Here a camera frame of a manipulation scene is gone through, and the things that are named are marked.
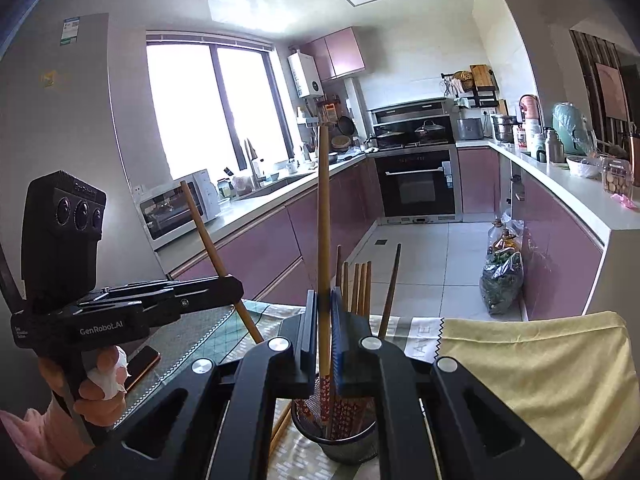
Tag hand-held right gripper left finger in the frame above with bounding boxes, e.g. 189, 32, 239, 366
65, 290, 321, 480

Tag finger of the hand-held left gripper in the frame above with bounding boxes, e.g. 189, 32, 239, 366
149, 288, 244, 322
102, 274, 244, 297

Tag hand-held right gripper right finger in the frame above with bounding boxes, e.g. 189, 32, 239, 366
330, 287, 583, 480

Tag wooden chopstick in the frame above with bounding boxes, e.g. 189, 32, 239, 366
317, 124, 335, 441
269, 402, 293, 458
180, 180, 265, 345

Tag bunch of wooden chopsticks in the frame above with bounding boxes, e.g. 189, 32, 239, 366
295, 244, 402, 441

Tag black mesh pen holder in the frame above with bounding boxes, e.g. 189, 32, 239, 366
291, 395, 381, 465

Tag person's left forearm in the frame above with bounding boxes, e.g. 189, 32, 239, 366
0, 400, 96, 480

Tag person's left hand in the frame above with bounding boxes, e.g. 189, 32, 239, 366
39, 345, 130, 428

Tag patterned tablecloth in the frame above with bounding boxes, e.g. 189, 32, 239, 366
115, 300, 446, 480

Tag black smartphone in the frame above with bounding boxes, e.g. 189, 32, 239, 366
124, 345, 162, 392

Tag white microwave oven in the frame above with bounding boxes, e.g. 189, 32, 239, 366
137, 169, 222, 251

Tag pink base cabinets with sink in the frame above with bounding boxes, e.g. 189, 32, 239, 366
167, 157, 381, 306

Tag grey refrigerator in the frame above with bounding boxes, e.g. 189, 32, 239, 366
0, 12, 171, 311

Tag kitchen sink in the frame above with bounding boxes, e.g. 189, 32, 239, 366
235, 172, 311, 201

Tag steel kitchen faucet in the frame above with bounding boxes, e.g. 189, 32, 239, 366
243, 137, 263, 191

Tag bag of green vegetables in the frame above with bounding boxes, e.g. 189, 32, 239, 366
480, 252, 525, 316

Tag kitchen window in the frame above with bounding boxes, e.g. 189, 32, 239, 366
145, 30, 296, 181

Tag black built-in oven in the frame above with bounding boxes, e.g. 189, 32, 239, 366
372, 145, 463, 225

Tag yellow cloth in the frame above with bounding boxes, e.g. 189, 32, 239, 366
435, 310, 632, 480

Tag blue white label sticker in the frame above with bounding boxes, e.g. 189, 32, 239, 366
60, 17, 82, 47

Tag white water heater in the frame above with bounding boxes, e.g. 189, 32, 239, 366
287, 51, 323, 99

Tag pink peninsula base cabinets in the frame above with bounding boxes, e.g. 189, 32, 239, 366
457, 147, 606, 321

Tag steel integrated stove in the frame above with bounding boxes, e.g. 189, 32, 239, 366
366, 97, 456, 150

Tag silver rice cooker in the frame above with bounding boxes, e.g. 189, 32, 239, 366
457, 117, 485, 141

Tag steel steamer pot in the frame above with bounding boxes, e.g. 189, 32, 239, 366
491, 114, 518, 143

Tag steel thermos bottle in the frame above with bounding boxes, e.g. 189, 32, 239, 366
542, 127, 566, 163

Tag white bowl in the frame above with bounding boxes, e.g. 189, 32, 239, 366
566, 156, 601, 178

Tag pink kettle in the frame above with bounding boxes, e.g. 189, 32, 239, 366
518, 94, 541, 123

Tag wooden cutting board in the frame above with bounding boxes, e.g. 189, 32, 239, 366
470, 64, 496, 90

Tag green air fryer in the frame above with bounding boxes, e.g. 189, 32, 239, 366
551, 102, 598, 156

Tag clear plastic food box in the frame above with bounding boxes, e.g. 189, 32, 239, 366
601, 157, 633, 195

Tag copper tumbler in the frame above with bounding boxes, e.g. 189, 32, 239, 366
629, 130, 640, 188

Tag wooden slat partition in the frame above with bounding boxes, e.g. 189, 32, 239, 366
570, 30, 640, 146

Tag pink wall cabinet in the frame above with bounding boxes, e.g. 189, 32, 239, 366
300, 26, 367, 82

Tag black wall rack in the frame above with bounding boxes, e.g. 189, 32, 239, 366
441, 64, 498, 108

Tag pink wall picture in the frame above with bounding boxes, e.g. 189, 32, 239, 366
595, 62, 630, 121

